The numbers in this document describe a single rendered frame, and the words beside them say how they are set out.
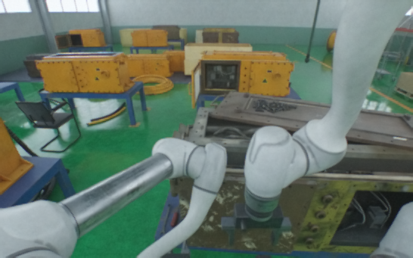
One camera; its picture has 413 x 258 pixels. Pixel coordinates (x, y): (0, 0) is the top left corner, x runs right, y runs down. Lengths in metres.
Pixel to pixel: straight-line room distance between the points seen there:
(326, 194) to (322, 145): 0.68
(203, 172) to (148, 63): 6.47
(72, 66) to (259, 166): 4.08
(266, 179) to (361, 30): 0.32
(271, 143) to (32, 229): 0.50
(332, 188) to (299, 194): 0.16
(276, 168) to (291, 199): 0.66
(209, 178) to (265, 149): 0.38
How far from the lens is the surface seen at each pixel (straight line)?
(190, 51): 6.79
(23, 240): 0.52
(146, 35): 9.88
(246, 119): 1.22
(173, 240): 0.86
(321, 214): 1.27
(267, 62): 3.58
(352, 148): 1.20
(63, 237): 0.56
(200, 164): 0.80
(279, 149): 0.45
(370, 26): 0.31
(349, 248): 1.62
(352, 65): 0.35
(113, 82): 4.02
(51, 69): 4.57
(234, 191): 1.04
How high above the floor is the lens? 1.89
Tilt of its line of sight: 29 degrees down
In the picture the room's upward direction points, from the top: straight up
